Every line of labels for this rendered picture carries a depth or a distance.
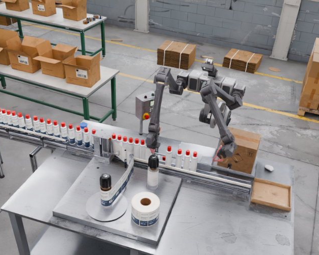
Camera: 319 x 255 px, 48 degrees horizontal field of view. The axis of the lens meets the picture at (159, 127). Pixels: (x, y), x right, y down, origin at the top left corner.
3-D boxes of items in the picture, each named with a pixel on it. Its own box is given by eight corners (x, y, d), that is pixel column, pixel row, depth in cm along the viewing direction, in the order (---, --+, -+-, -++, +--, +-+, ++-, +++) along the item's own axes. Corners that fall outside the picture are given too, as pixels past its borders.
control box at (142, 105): (134, 116, 296) (135, 95, 286) (151, 110, 305) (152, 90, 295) (142, 121, 290) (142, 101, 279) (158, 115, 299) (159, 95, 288)
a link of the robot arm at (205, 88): (209, 74, 264) (199, 79, 270) (210, 88, 257) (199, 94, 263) (242, 99, 292) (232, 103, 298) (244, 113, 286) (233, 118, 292)
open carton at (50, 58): (32, 77, 458) (28, 49, 437) (57, 61, 499) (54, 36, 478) (62, 84, 445) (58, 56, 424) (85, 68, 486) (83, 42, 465)
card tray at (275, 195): (250, 201, 284) (251, 198, 282) (253, 180, 305) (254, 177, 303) (289, 211, 277) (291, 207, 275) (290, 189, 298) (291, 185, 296)
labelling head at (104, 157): (94, 160, 309) (92, 136, 295) (101, 152, 320) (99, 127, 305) (109, 164, 306) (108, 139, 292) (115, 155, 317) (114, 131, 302)
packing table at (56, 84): (-36, 107, 537) (-50, 58, 493) (4, 85, 598) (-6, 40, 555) (90, 147, 467) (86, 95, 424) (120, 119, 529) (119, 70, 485)
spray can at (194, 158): (189, 172, 302) (191, 153, 290) (190, 169, 306) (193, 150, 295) (195, 174, 301) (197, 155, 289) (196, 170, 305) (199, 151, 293)
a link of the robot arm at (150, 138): (160, 125, 276) (150, 123, 279) (154, 133, 267) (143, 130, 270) (160, 138, 282) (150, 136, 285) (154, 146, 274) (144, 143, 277)
